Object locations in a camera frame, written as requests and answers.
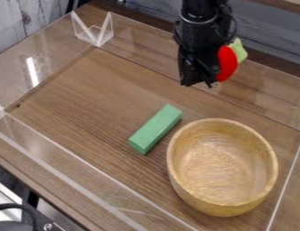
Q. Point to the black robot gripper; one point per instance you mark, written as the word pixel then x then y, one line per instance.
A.
pixel 202 30

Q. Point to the light wooden bowl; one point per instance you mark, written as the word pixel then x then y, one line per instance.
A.
pixel 222 166

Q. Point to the green rectangular block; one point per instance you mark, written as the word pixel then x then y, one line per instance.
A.
pixel 154 129

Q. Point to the clear acrylic corner bracket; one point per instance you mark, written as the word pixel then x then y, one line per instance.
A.
pixel 95 35

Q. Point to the clear acrylic tray wall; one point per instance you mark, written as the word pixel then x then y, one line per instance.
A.
pixel 72 101

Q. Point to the black metal table bracket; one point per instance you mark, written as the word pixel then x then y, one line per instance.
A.
pixel 31 214

